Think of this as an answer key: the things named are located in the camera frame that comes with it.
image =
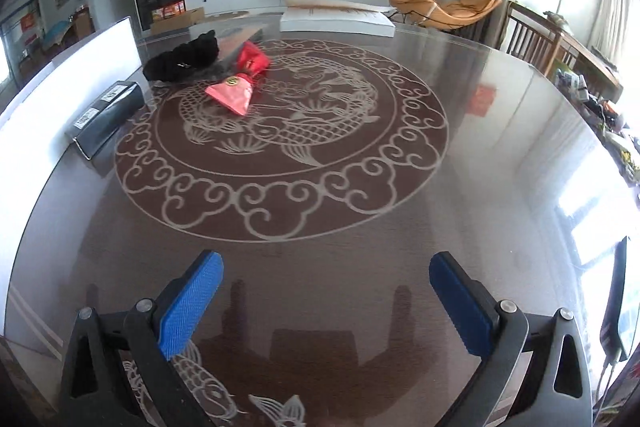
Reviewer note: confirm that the white box lid on table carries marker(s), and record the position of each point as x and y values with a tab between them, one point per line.
336	16

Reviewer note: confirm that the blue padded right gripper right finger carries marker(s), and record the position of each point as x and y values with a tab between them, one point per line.
494	331

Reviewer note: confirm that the brown cardboard box on floor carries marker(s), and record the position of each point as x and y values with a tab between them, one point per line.
179	21

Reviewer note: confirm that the phone case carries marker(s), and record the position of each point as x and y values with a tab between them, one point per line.
231	39

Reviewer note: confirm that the white cardboard storage box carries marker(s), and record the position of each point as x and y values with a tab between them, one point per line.
34	126

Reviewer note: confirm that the wooden dining chair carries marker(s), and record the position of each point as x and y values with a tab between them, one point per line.
535	40

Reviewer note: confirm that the red candy wrapper packet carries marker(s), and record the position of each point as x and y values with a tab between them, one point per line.
236	91

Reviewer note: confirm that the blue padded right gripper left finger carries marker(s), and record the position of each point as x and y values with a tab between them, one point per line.
158	329

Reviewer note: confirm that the black fuzzy cloth item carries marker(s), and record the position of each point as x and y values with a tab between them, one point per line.
180	63

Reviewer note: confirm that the black box with white labels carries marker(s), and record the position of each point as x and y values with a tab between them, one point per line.
103	117

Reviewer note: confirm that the orange lounge chair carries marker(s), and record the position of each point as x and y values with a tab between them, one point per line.
444	16

